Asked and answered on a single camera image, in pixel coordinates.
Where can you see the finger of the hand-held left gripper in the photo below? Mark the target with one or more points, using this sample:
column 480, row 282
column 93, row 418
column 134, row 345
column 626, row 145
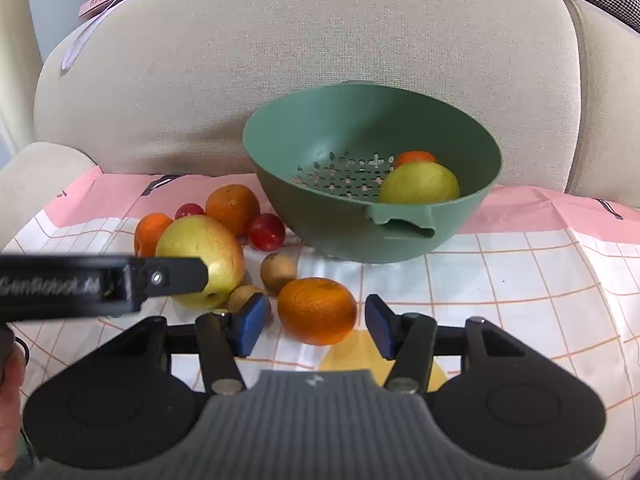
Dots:
column 175, row 275

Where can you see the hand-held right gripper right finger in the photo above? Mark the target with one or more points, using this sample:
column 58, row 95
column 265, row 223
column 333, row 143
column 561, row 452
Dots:
column 378, row 326

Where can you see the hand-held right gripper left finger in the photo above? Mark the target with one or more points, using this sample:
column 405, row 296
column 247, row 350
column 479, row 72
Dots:
column 251, row 324

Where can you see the brown kiwi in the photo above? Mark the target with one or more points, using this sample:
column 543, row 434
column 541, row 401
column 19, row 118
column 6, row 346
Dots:
column 240, row 299
column 278, row 271

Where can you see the small orange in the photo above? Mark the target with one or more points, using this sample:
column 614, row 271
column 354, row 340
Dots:
column 150, row 232
column 416, row 157

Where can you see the large orange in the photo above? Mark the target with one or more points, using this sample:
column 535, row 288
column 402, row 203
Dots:
column 317, row 311

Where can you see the green colander bowl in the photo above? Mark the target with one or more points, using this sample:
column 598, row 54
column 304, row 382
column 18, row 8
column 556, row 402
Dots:
column 350, row 125

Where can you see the person's left hand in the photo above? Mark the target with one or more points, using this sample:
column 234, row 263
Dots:
column 9, row 400

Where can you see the yellow-green apple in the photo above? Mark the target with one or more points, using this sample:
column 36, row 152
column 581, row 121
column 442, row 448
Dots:
column 419, row 185

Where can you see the pink and white checked cloth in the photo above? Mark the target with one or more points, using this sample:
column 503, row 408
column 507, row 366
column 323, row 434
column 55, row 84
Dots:
column 525, row 285

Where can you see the beige sofa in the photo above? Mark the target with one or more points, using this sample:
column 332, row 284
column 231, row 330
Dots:
column 250, row 60

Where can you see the white fabric label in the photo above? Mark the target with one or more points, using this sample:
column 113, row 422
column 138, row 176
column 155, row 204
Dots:
column 82, row 42

